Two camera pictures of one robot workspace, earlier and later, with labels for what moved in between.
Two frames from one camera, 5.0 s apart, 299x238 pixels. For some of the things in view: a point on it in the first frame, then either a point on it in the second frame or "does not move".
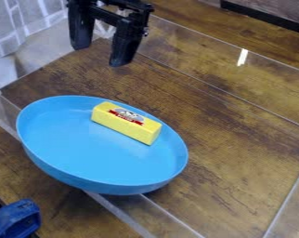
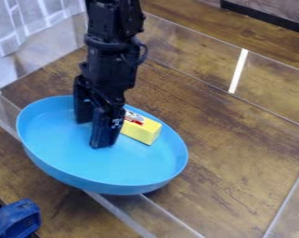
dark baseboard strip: x=262 y=14 does not move
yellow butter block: x=125 y=122 does not move
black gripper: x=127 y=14 -> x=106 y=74
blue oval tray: x=86 y=159 does not move
